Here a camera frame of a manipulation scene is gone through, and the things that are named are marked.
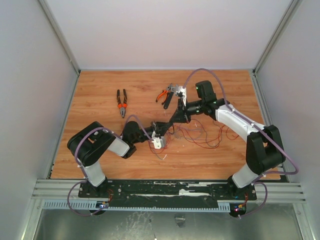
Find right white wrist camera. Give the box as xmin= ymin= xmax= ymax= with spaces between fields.
xmin=174 ymin=85 xmax=187 ymax=106

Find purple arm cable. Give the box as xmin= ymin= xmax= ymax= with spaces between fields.
xmin=183 ymin=68 xmax=300 ymax=221
xmin=66 ymin=114 xmax=155 ymax=217

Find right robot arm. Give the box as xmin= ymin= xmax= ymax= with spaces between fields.
xmin=170 ymin=80 xmax=286 ymax=199

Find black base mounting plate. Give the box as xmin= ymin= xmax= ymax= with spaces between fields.
xmin=78 ymin=179 xmax=257 ymax=208

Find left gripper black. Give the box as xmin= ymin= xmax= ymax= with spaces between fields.
xmin=132 ymin=121 xmax=172 ymax=144

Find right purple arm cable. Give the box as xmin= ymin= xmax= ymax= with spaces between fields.
xmin=183 ymin=68 xmax=300 ymax=221

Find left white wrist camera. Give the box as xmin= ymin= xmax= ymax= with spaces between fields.
xmin=151 ymin=136 xmax=166 ymax=150

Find purple grey wire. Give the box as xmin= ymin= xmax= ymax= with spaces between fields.
xmin=153 ymin=126 xmax=207 ymax=161

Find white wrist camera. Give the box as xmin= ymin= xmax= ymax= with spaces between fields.
xmin=151 ymin=136 xmax=166 ymax=150
xmin=174 ymin=85 xmax=187 ymax=106

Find grey slotted cable duct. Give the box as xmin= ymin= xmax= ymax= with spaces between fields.
xmin=41 ymin=199 xmax=231 ymax=213

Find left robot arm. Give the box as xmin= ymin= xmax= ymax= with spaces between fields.
xmin=67 ymin=121 xmax=173 ymax=198

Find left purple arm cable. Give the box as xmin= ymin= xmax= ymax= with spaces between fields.
xmin=66 ymin=114 xmax=155 ymax=217

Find large orange black pliers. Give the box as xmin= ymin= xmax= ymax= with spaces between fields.
xmin=116 ymin=89 xmax=128 ymax=119

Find black adjustable wrench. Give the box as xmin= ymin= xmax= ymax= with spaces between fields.
xmin=162 ymin=84 xmax=178 ymax=110

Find small orange needle-nose pliers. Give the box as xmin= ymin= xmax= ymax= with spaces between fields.
xmin=155 ymin=84 xmax=172 ymax=105

